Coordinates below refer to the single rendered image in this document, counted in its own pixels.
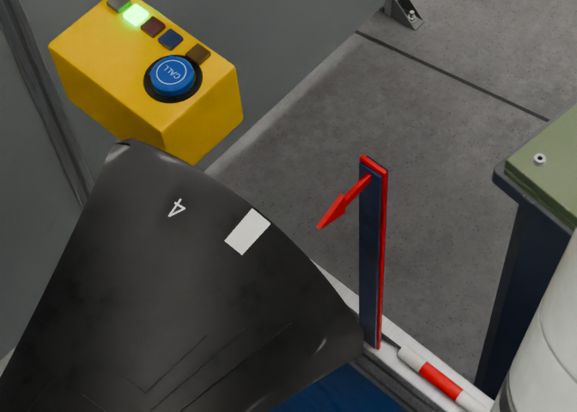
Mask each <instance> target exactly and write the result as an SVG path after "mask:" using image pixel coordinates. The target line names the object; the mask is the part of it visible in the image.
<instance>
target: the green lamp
mask: <svg viewBox="0 0 577 412"><path fill-rule="evenodd" d="M123 16H124V18H125V19H126V20H127V21H129V22H131V23H132V24H133V25H135V26H137V25H138V24H139V23H140V22H142V21H143V20H144V19H145V18H147V17H148V16H149V13H148V12H147V11H146V10H144V9H143V8H141V7H140V6H138V5H137V4H134V5H133V6H132V7H131V8H129V9H128V10H127V11H126V12H124V13H123Z"/></svg>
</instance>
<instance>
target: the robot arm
mask: <svg viewBox="0 0 577 412"><path fill-rule="evenodd" d="M490 412H577V226H576V228H575V230H574V233H573V235H572V237H571V239H570V241H569V242H568V245H567V247H566V250H565V252H564V253H563V255H562V258H561V260H560V262H559V264H558V265H557V268H556V271H555V273H554V275H553V276H552V278H551V280H550V284H549V286H548V287H547V289H546V291H545V293H544V296H543V298H542V300H541V302H540V304H539V306H538V309H537V310H536V312H535V315H534V317H533V319H532V321H531V323H530V325H529V328H528V330H527V332H526V333H525V336H524V338H523V340H522V343H521V344H520V346H519V349H518V351H517V353H516V355H515V357H514V359H513V362H512V364H511V366H510V368H509V370H508V372H507V375H506V377H505V379H504V381H503V383H502V385H501V388H500V390H499V392H498V394H497V397H496V399H495V401H494V403H493V406H492V408H491V410H490Z"/></svg>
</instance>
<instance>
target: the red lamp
mask: <svg viewBox="0 0 577 412"><path fill-rule="evenodd" d="M140 28H141V30H142V31H144V32H145V33H146V34H147V35H148V36H150V37H151V38H154V37H156V36H157V35H158V34H159V33H161V32H162V31H163V30H164V29H165V28H166V25H165V24H164V23H163V22H161V21H159V20H158V19H157V18H155V17H154V16H151V17H150V18H149V19H148V20H147V21H146V22H144V23H143V24H142V26H140Z"/></svg>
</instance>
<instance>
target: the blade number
mask: <svg viewBox="0 0 577 412"><path fill-rule="evenodd" d="M198 205H199V202H198V201H197V200H195V199H193V198H192V197H190V196H188V195H186V194H185V193H184V192H182V191H180V190H178V189H176V188H174V189H173V191H172V193H171V194H170V196H169V197H168V199H167V200H166V202H165V203H164V204H163V206H162V207H161V209H160V211H159V212H158V214H157V215H156V217H155V219H156V220H158V221H160V222H162V223H163V224H165V225H167V226H168V227H170V228H171V229H173V230H174V231H176V232H178V231H179V230H180V229H181V228H182V226H183V225H184V224H185V222H186V221H187V219H188V218H189V217H190V215H191V214H192V212H193V211H194V209H195V208H196V207H197V206H198Z"/></svg>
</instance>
